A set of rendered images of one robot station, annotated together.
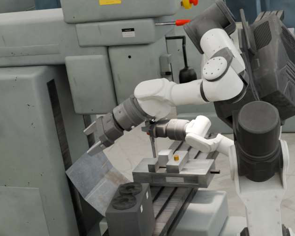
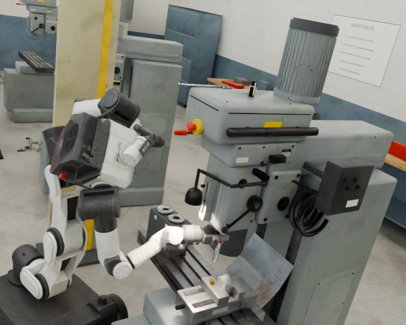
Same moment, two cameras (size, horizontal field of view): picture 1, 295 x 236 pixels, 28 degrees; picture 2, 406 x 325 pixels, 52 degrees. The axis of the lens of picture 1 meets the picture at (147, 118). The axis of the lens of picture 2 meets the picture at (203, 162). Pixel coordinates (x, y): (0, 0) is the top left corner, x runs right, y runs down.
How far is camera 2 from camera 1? 343 cm
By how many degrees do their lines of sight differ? 109
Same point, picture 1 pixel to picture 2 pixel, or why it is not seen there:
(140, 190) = (168, 218)
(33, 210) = not seen: hidden behind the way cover
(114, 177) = (265, 289)
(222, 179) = not seen: outside the picture
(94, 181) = (256, 265)
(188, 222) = (166, 293)
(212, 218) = (153, 304)
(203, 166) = (190, 298)
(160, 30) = (208, 144)
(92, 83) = not seen: hidden behind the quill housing
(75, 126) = (281, 224)
